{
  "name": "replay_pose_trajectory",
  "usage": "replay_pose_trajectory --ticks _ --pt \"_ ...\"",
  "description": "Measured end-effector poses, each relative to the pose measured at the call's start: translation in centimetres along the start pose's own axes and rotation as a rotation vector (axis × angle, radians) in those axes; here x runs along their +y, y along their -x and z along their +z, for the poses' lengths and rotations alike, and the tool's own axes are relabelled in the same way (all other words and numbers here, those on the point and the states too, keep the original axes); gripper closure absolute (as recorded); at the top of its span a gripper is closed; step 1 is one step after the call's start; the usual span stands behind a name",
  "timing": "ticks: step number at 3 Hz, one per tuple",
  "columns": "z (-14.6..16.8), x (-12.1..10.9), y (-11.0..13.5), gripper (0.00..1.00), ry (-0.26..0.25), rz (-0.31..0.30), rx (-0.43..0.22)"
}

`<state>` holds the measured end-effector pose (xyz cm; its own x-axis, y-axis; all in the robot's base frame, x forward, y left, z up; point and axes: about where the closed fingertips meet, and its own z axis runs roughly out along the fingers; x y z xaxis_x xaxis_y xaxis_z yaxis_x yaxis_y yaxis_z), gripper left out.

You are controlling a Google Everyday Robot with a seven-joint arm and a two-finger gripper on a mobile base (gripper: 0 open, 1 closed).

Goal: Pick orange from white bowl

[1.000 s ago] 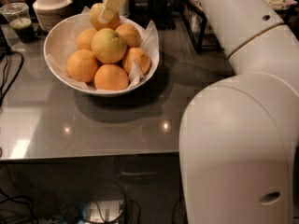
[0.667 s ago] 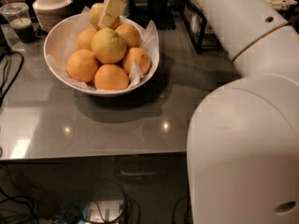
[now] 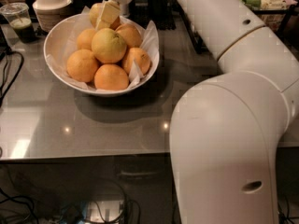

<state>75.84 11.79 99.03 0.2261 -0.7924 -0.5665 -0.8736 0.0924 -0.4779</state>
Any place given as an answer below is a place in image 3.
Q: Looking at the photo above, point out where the yellowish orange top back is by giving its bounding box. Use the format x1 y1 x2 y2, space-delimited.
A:
89 1 120 30

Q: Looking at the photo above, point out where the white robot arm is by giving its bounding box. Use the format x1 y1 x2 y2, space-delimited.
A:
169 0 299 224

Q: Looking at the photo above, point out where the white ceramic bowl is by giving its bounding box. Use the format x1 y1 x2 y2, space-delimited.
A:
43 13 161 98

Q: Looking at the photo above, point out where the white paper bowl liner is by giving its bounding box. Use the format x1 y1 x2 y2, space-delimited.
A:
45 6 160 93

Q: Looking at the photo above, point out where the white cylindrical bottle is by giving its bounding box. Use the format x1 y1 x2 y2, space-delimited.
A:
120 4 130 18

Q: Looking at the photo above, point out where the orange right back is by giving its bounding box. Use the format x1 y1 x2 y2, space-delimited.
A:
116 23 142 48

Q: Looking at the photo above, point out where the greenish orange centre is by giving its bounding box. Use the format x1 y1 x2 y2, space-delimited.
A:
92 28 127 63

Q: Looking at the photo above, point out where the orange hidden back left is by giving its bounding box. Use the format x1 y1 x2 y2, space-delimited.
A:
77 28 96 49

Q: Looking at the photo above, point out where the black ribbed container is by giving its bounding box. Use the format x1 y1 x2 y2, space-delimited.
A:
148 0 175 30

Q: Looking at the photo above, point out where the orange front right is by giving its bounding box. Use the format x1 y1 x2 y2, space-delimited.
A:
121 48 151 75

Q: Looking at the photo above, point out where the stack of paper bowls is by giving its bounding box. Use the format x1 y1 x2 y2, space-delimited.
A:
33 0 71 32

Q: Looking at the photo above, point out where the orange left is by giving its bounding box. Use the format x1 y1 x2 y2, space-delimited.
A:
66 49 100 82

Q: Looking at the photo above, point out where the orange front centre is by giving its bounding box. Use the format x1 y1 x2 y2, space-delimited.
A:
94 64 129 91

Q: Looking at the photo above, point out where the plastic cup green drink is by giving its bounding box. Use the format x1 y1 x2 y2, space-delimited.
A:
0 2 36 43

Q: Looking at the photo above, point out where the black cable on table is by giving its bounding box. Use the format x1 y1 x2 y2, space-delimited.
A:
0 47 25 109

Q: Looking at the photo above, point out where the black wire snack basket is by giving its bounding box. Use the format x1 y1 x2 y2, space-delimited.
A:
186 0 299 54

